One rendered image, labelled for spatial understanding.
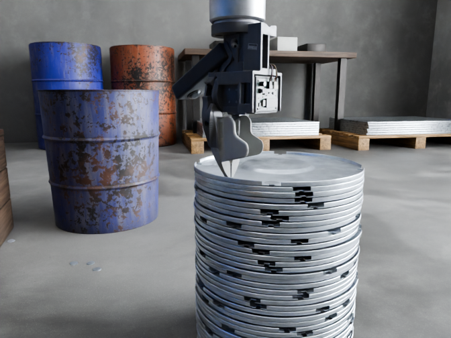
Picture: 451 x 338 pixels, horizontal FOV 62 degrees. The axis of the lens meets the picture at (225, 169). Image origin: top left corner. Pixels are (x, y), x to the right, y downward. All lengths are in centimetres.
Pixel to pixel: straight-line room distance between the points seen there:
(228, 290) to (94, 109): 82
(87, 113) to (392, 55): 413
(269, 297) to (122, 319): 39
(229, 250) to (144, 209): 84
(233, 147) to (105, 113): 80
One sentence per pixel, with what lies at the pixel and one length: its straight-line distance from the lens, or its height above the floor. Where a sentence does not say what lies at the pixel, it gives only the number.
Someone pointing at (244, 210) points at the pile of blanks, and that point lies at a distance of 55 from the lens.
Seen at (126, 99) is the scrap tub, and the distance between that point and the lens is 128.
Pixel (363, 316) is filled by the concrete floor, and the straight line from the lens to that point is 91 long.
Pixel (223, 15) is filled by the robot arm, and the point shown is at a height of 56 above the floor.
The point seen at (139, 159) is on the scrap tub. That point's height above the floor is 24.
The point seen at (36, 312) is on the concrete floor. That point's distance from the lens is 97.
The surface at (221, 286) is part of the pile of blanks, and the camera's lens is 62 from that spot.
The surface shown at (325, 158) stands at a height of 34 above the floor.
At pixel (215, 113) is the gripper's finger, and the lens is 52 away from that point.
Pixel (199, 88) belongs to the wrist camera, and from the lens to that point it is 58.
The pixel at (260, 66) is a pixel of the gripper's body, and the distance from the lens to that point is 50.
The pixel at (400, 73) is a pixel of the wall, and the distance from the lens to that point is 501.
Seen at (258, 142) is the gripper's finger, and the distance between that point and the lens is 54.
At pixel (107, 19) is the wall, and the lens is 412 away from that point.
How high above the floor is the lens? 46
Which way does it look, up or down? 11 degrees down
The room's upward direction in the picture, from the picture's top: straight up
